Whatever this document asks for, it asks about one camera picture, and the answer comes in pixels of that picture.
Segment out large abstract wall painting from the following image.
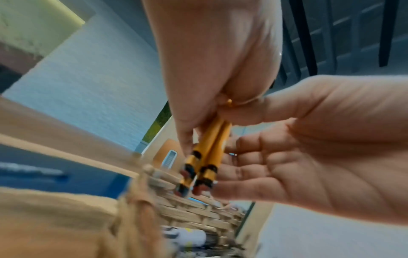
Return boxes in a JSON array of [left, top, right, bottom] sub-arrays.
[[0, 0, 96, 74]]

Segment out black white markers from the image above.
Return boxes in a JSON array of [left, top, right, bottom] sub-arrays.
[[160, 225, 208, 252]]

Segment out dark sofa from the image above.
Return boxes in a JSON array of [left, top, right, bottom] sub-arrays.
[[0, 64, 25, 94]]

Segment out person's left hand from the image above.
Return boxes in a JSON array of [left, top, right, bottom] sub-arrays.
[[142, 0, 284, 155]]

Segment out bunch of yellow pencils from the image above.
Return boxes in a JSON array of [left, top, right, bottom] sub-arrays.
[[173, 99, 235, 196]]

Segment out wooden table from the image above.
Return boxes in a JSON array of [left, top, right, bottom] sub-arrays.
[[0, 96, 150, 258]]

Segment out woven wicker basket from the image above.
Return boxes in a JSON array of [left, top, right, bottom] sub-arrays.
[[105, 151, 256, 258]]

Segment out green foliage wall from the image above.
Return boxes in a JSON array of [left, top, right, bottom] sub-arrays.
[[142, 100, 173, 145]]

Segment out brown metal-framed board panel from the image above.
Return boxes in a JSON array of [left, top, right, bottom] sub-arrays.
[[140, 115, 198, 175]]

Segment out brown wooden chair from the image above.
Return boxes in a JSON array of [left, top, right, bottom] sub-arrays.
[[153, 138, 189, 172]]

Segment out person's right hand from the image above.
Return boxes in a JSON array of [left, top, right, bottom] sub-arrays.
[[209, 74, 408, 225]]

